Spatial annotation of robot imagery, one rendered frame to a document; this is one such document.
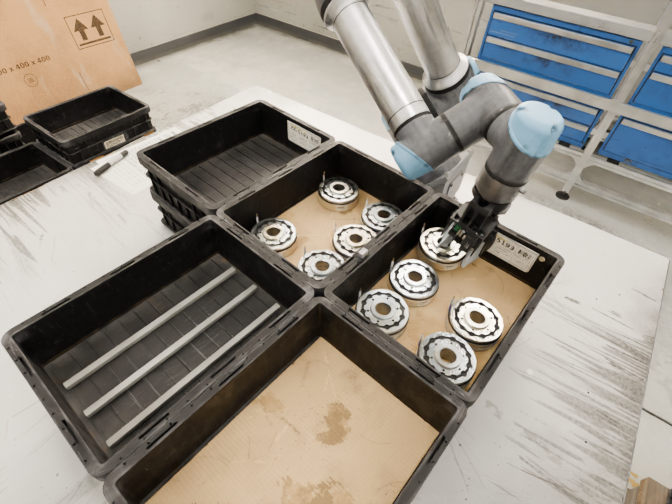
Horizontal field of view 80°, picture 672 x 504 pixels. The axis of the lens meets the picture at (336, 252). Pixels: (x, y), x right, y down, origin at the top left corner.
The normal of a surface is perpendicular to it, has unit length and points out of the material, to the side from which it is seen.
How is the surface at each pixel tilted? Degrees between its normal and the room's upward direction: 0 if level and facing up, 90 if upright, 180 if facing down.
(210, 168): 0
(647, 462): 0
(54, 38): 77
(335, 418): 0
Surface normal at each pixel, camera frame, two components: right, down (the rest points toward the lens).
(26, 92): 0.80, 0.23
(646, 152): -0.59, 0.57
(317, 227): 0.06, -0.68
